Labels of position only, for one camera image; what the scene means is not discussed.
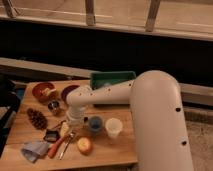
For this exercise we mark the white cup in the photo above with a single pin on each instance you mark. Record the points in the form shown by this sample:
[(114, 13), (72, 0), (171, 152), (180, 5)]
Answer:
[(113, 127)]

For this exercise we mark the grey folded cloth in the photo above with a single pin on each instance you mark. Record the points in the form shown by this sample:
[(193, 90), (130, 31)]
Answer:
[(32, 151)]

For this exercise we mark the purple bowl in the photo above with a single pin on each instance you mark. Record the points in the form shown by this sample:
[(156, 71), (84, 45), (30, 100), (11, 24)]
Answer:
[(67, 90)]

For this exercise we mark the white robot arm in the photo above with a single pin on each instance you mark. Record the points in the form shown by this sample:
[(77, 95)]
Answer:
[(159, 124)]

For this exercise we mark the pine cone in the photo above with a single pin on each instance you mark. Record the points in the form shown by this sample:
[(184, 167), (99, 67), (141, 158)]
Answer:
[(37, 119)]

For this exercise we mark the orange bowl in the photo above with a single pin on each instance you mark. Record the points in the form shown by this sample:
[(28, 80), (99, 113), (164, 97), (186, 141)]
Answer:
[(36, 91)]

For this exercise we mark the green plastic bin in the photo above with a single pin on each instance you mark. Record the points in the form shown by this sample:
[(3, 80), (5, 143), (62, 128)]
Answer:
[(104, 79)]

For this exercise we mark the small black tray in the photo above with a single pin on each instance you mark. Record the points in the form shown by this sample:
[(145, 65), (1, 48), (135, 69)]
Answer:
[(51, 136)]

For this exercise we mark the silver spoon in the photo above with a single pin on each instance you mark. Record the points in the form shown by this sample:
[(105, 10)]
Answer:
[(71, 136)]

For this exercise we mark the blue cup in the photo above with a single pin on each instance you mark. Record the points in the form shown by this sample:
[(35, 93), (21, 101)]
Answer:
[(95, 124)]

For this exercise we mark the orange handled utensil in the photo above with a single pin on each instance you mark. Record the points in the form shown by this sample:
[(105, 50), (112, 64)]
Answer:
[(52, 151)]

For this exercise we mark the small metal cup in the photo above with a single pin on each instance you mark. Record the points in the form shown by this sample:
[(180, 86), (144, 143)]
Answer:
[(54, 107)]

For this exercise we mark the yellow object in bowl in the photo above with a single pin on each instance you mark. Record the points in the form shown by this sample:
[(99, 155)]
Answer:
[(47, 92)]

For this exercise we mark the orange fruit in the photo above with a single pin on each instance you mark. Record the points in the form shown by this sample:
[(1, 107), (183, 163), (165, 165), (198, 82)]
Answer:
[(84, 145)]

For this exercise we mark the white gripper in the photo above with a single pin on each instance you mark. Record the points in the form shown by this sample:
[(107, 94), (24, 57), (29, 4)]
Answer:
[(74, 117)]

